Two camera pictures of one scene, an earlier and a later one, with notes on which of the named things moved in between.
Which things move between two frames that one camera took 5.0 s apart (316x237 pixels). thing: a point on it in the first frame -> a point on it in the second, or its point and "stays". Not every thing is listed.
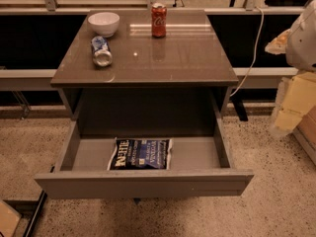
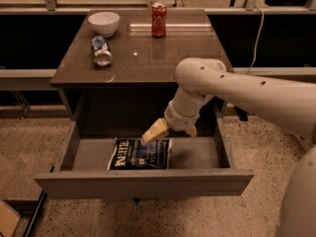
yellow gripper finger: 278,44 -> 159,129
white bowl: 104,24 stays
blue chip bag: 140,154 stays
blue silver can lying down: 102,52 stays
